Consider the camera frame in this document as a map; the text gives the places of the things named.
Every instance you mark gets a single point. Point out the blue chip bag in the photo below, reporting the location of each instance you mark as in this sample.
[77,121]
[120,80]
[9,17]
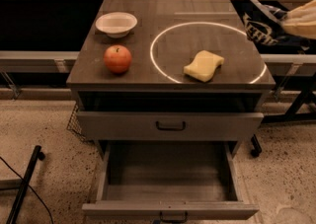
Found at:
[262,24]

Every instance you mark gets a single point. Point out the yellow sponge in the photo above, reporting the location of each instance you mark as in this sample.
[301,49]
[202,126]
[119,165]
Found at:
[204,65]

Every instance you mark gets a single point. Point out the grey drawer cabinet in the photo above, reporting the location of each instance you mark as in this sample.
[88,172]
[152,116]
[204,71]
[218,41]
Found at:
[167,37]

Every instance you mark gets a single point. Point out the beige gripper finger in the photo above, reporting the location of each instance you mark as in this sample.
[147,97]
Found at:
[307,29]
[302,14]

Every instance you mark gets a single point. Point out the black stand leg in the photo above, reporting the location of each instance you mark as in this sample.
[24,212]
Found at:
[25,181]

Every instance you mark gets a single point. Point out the top drawer with handle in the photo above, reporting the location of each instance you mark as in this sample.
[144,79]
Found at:
[169,126]

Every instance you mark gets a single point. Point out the white bowl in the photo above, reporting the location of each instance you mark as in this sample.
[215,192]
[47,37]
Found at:
[116,24]

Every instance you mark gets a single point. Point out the open middle drawer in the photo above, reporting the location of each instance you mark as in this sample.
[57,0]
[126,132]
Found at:
[171,182]

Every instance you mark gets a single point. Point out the red apple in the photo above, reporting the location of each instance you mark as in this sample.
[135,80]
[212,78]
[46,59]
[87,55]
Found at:
[117,59]

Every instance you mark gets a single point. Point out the wire mesh basket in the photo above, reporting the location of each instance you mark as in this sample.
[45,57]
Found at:
[74,127]

